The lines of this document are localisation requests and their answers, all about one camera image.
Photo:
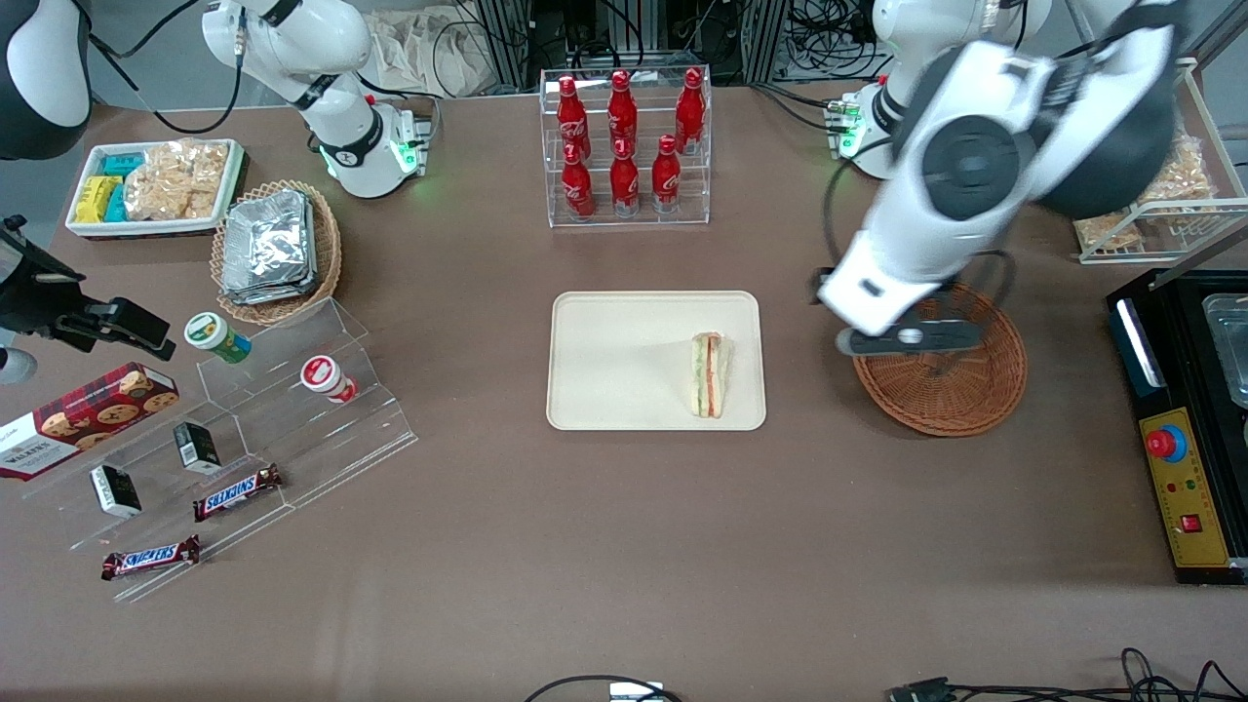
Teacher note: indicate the small white device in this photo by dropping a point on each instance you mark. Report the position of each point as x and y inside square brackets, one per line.
[636, 692]

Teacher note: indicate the red Coca-Cola bottle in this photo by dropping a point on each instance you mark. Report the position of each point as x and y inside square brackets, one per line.
[572, 117]
[577, 190]
[625, 185]
[690, 112]
[622, 112]
[666, 180]

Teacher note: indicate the red-lid snack cup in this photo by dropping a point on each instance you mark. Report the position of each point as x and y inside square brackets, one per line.
[324, 377]

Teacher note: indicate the foil-wrapped package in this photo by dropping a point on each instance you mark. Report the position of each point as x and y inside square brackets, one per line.
[268, 244]

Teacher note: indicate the green-lid snack cup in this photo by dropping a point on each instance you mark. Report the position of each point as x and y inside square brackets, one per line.
[214, 334]

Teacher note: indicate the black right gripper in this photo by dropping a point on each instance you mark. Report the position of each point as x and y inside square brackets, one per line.
[29, 297]

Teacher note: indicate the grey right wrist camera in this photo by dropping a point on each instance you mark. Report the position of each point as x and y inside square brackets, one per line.
[15, 364]

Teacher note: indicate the white rectangular snack bin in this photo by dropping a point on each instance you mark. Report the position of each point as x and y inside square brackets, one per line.
[88, 229]

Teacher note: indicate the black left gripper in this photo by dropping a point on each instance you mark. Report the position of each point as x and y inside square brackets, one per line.
[948, 302]

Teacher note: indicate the triangle sandwich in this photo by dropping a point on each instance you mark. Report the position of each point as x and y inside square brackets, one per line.
[712, 375]

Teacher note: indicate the light oval wicker basket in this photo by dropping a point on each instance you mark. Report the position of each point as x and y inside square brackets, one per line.
[327, 244]

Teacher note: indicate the clear acrylic stepped stand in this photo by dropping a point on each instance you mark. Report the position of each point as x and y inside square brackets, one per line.
[322, 439]

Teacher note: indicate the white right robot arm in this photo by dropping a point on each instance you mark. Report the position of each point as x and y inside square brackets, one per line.
[331, 39]

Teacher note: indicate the beige cloth bag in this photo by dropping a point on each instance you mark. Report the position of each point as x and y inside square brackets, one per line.
[429, 49]

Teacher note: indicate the yellow snack packet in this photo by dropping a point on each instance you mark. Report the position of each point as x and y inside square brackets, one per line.
[93, 198]

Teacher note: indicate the cream plastic tray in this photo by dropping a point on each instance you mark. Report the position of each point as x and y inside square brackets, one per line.
[624, 361]

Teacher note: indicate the aluminium frame post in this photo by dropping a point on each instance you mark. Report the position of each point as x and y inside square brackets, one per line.
[765, 39]
[507, 39]

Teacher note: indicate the wrapped rice cracker packet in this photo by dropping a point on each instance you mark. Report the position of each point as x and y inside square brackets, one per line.
[1185, 175]
[1107, 232]

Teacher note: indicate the small black box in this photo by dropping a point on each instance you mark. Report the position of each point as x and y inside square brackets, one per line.
[116, 490]
[197, 447]

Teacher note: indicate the red tartan cookie box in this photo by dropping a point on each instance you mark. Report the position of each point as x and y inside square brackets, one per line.
[88, 419]

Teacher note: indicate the red emergency stop button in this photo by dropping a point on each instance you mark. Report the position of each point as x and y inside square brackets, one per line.
[1162, 444]

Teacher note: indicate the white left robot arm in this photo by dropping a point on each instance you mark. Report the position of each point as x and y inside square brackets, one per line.
[985, 97]

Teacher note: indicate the teal snack packet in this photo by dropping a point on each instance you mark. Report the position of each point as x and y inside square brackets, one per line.
[124, 164]
[117, 203]

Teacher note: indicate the clear bag of crackers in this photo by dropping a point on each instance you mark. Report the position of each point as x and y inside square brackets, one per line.
[175, 180]

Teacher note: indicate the Snickers chocolate bar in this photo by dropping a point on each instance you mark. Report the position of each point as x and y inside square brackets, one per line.
[151, 558]
[237, 492]

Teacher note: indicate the clear acrylic bottle rack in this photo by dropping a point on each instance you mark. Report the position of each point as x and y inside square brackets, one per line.
[629, 219]

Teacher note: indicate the black appliance with yellow panel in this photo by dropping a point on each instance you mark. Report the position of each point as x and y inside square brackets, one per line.
[1204, 487]

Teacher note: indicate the brown round wicker basket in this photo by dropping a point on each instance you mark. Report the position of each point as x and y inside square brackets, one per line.
[946, 400]

